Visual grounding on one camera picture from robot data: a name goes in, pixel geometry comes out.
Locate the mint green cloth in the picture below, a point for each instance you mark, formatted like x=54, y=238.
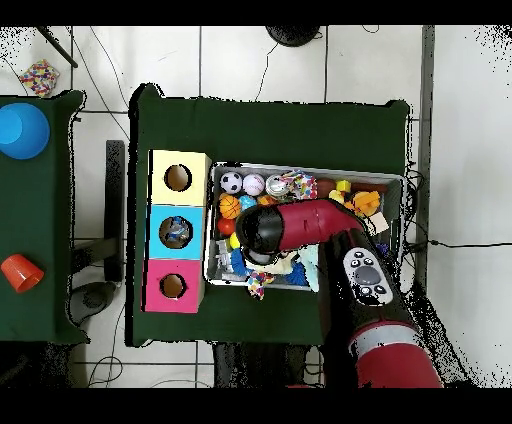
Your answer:
x=309, y=268

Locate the globe print ball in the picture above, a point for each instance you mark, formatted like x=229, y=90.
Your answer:
x=247, y=202

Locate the red cup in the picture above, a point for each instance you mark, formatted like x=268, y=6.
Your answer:
x=22, y=273

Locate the shallow clear mesh bin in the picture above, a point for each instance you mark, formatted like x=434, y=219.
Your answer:
x=210, y=272

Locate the wooden box with three holes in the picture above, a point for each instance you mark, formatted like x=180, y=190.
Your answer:
x=156, y=240

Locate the clear plastic packet blue label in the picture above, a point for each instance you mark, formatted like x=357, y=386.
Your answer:
x=171, y=237

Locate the colourful spotted plush toy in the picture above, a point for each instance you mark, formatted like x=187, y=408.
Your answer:
x=257, y=285

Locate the small baseball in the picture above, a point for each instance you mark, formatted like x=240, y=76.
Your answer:
x=254, y=185

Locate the green covered side table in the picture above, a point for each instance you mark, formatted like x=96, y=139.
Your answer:
x=32, y=200

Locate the colourful patterned cloth pouch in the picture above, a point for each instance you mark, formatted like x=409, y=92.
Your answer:
x=302, y=186

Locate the orange toy brick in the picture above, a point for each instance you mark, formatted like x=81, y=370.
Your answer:
x=366, y=202

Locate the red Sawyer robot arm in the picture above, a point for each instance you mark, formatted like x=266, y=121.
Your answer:
x=320, y=224

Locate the small soccer ball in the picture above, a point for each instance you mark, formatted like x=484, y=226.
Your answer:
x=231, y=182

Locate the dark green table cloth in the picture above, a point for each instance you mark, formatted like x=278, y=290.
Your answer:
x=272, y=128

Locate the black round stand base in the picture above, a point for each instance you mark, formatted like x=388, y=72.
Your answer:
x=293, y=34

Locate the small orange basketball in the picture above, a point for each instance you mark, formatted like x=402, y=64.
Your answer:
x=230, y=206

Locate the cream waffle cloth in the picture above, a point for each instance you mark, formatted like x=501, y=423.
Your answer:
x=276, y=262

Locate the blue bowl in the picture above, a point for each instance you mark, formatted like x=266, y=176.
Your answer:
x=22, y=130

